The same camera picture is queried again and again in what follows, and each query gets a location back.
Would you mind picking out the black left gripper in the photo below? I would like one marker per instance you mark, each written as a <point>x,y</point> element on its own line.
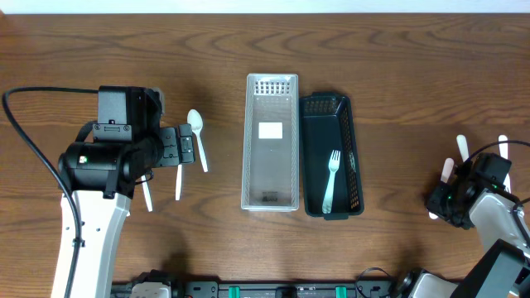
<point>171,157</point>

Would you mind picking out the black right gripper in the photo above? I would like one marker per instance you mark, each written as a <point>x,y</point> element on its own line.
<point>432,204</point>

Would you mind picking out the white plastic spoon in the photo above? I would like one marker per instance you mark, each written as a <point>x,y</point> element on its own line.
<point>446,169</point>
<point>196,122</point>

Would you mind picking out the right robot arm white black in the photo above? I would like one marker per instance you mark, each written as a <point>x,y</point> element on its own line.
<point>477,198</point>

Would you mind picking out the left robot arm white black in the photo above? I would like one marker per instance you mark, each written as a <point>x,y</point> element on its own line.
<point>102,167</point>

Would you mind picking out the white plastic utensil under arm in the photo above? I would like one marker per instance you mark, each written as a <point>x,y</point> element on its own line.
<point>147,193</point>

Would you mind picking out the clear plastic basket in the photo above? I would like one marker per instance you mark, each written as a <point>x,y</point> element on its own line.
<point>270,177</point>

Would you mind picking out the pale green plastic fork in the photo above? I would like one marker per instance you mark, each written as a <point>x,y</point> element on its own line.
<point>333,166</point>

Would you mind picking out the dark green plastic basket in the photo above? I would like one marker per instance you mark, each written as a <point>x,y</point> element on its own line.
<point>329,157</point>

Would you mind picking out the white plastic utensil handle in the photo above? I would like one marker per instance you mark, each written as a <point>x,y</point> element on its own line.
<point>178,183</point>

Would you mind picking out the black rail with equipment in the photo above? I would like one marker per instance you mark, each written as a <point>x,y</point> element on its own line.
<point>161,284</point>

